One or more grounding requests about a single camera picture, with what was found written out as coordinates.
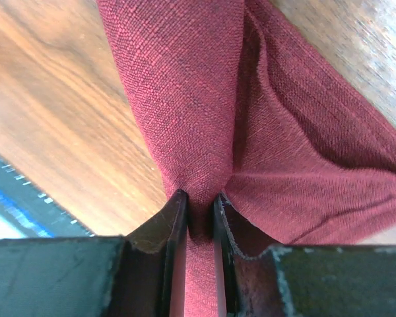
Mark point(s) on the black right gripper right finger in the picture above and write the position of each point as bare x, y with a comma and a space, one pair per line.
258, 276

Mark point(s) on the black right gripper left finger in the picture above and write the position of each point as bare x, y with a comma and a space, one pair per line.
141, 274

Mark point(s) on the dark red cloth napkin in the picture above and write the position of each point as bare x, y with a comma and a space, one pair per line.
231, 99

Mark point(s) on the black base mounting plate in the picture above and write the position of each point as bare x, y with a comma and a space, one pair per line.
33, 211

